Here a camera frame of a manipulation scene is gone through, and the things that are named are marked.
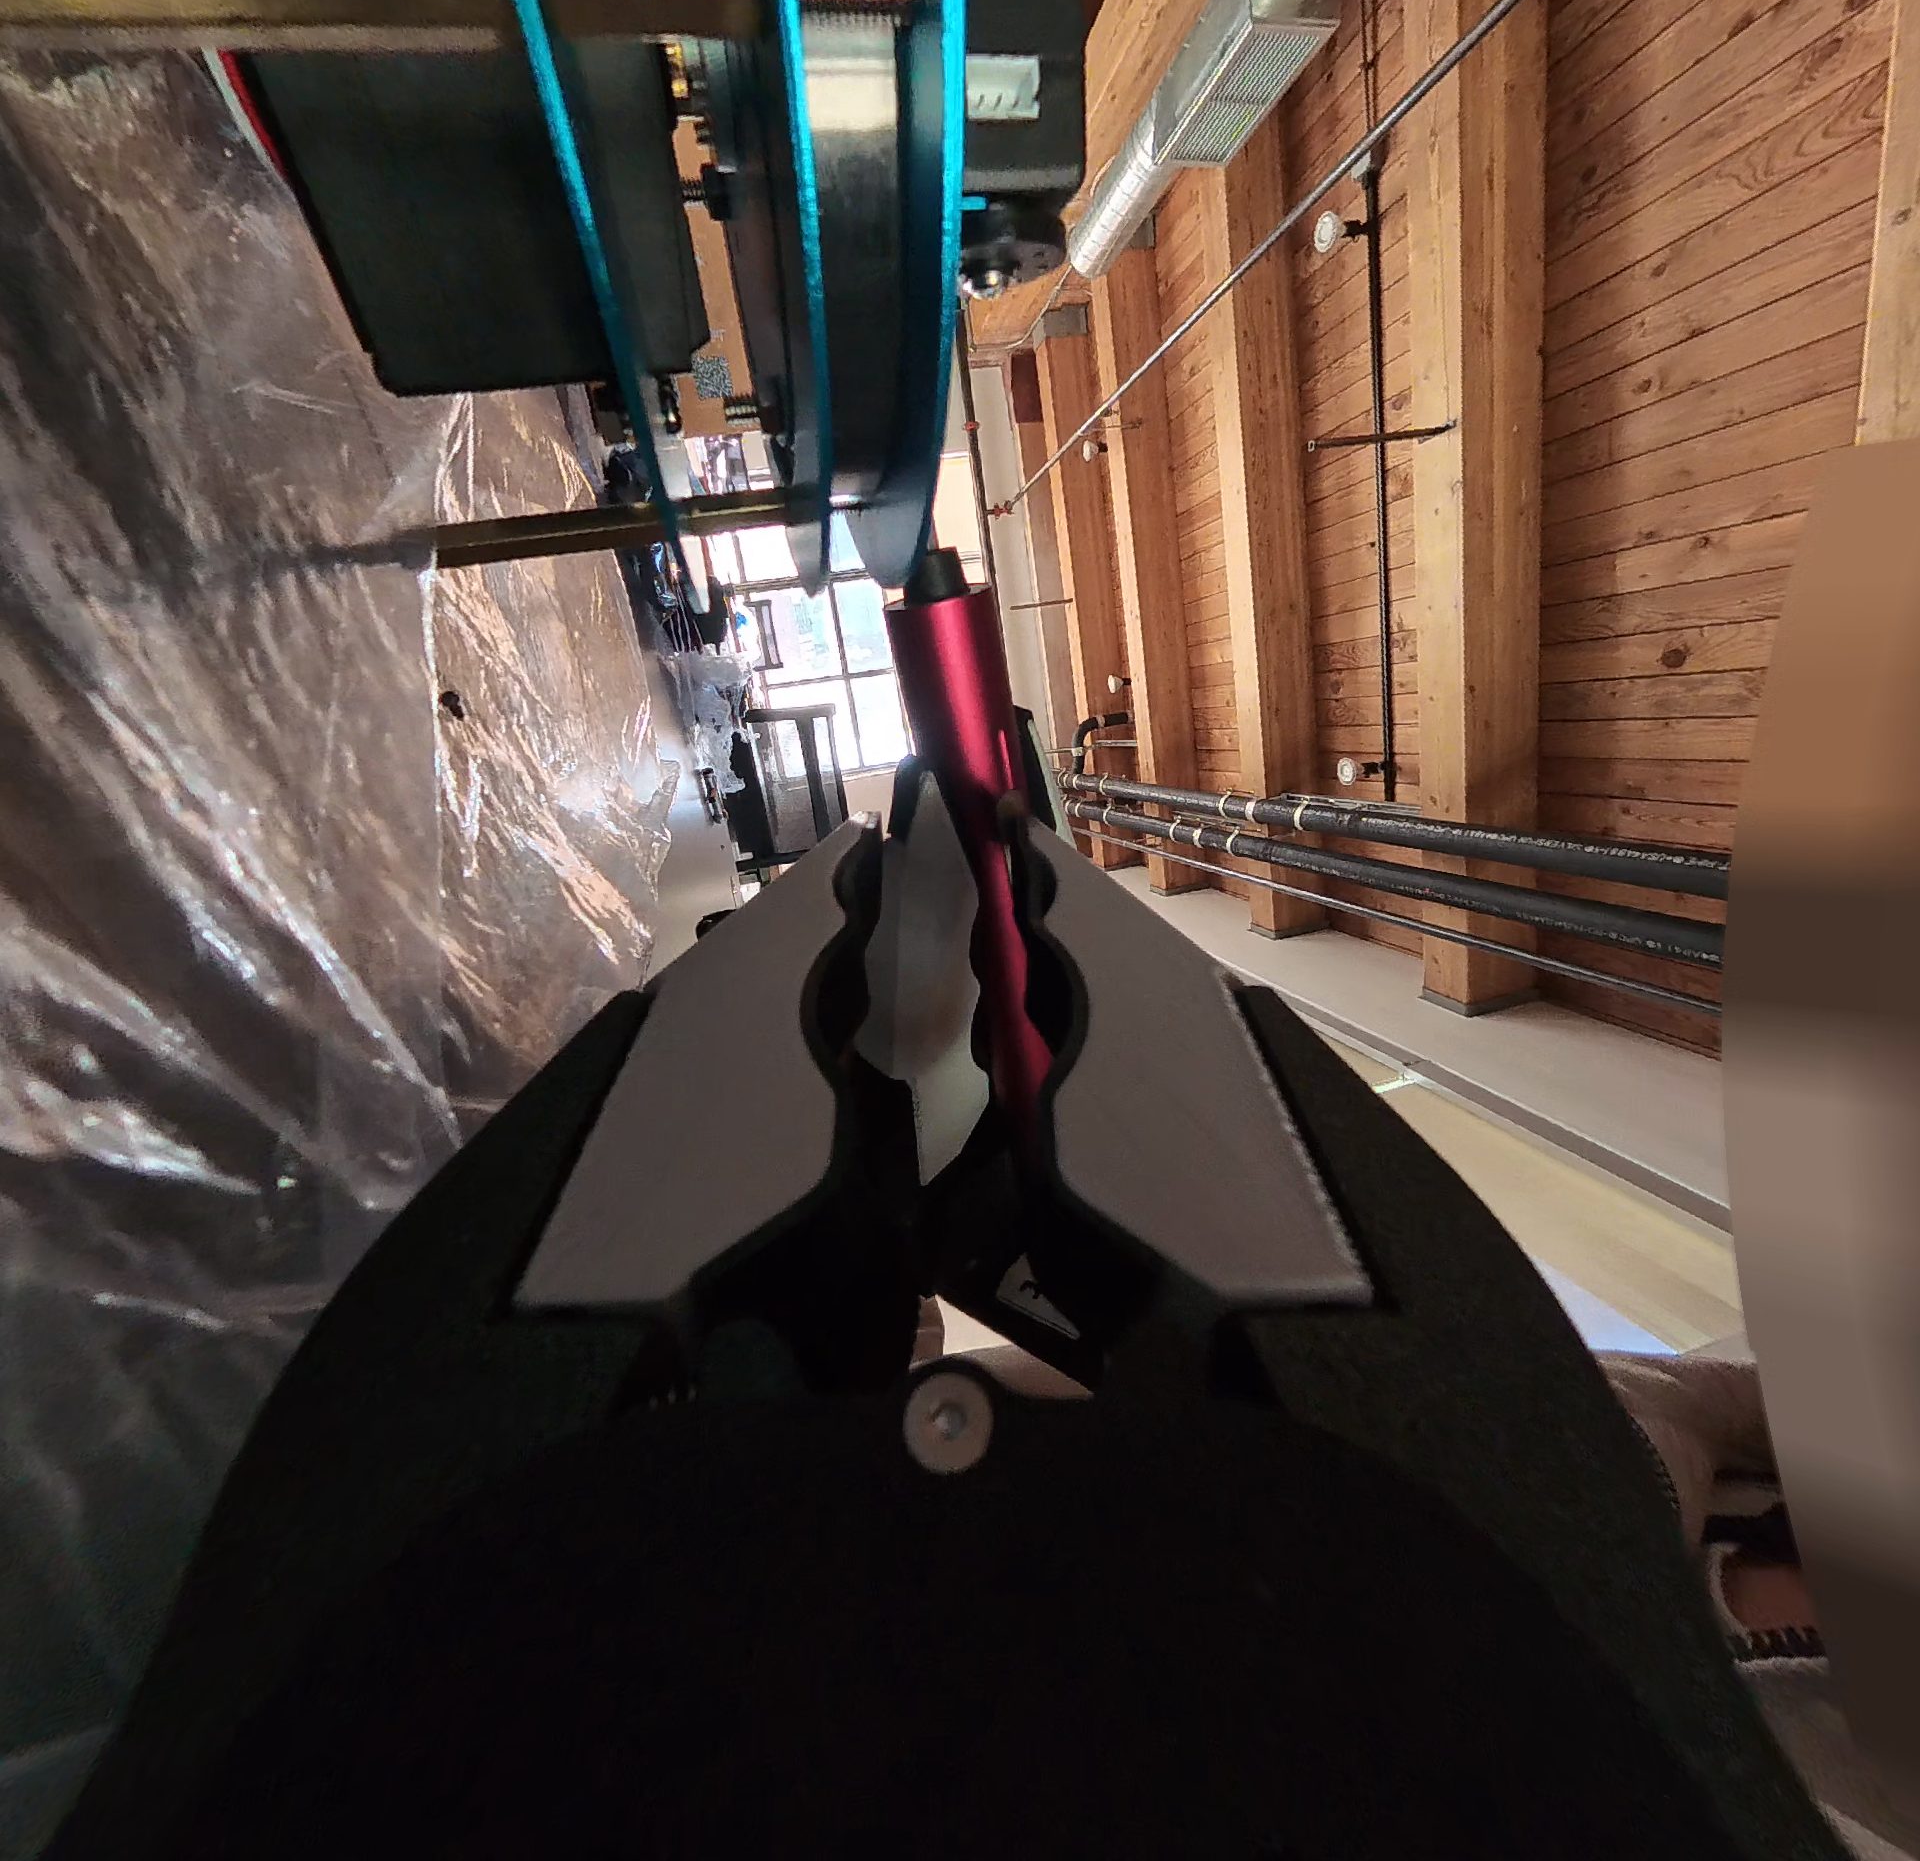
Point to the large clear plastic bag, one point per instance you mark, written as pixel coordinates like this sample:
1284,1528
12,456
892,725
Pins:
224,840

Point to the red electric screwdriver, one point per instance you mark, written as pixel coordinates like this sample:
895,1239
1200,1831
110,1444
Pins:
952,691

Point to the blue round turntable base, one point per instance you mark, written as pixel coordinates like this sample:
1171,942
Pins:
451,210

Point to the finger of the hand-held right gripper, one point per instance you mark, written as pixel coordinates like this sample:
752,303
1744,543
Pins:
922,961

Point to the silver ventilation duct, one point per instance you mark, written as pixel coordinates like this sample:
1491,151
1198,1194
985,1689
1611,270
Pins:
1200,107

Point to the black insulated pipe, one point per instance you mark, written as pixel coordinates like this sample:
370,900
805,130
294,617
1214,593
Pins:
1500,917
1500,848

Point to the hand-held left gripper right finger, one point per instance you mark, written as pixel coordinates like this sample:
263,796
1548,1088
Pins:
1200,1126

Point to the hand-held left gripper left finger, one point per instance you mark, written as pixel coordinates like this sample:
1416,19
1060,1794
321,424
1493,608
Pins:
704,1111

